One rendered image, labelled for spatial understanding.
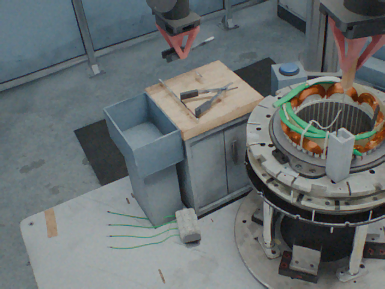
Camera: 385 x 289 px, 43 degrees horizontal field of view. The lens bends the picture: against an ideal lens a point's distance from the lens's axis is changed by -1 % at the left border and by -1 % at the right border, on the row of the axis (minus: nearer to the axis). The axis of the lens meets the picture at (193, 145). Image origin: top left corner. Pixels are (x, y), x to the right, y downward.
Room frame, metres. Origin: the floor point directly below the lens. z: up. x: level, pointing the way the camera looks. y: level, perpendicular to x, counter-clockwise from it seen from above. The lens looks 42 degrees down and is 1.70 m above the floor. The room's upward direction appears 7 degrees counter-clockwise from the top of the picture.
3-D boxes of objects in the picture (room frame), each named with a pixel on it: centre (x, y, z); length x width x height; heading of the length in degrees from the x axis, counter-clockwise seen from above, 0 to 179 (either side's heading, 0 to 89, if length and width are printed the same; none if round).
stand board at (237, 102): (0.89, -0.03, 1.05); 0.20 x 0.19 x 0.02; 114
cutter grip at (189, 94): (0.86, 0.00, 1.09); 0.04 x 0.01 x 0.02; 99
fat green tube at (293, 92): (0.74, -0.21, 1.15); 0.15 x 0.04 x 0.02; 112
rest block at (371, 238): (0.63, -0.36, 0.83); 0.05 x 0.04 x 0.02; 166
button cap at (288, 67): (0.98, -0.25, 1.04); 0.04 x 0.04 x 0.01
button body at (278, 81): (0.98, -0.25, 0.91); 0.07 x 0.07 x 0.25; 2
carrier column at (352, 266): (0.56, -0.29, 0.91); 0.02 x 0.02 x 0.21
